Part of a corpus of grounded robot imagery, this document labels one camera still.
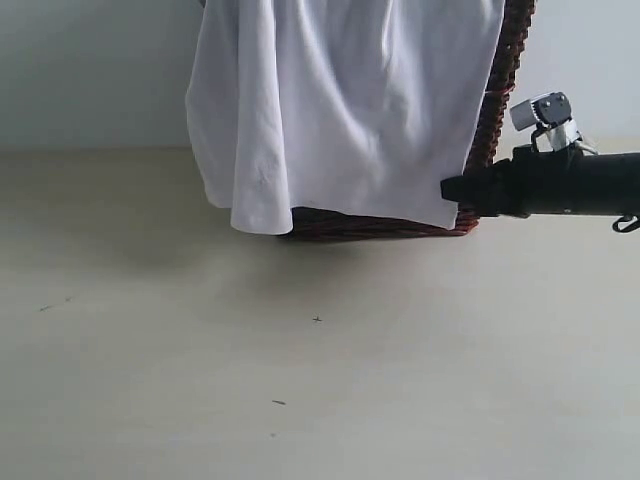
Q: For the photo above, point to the dark red wicker basket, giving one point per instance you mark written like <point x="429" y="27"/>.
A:
<point x="324" y="226"/>

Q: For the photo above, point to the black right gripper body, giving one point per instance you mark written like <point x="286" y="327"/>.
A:
<point x="484" y="190"/>

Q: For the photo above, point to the white t-shirt red logo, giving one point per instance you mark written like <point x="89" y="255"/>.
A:
<point x="357" y="107"/>

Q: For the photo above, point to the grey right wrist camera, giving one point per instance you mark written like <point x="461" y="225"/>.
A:
<point x="550" y="115"/>

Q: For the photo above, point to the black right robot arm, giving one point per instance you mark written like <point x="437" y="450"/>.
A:
<point x="564" y="182"/>

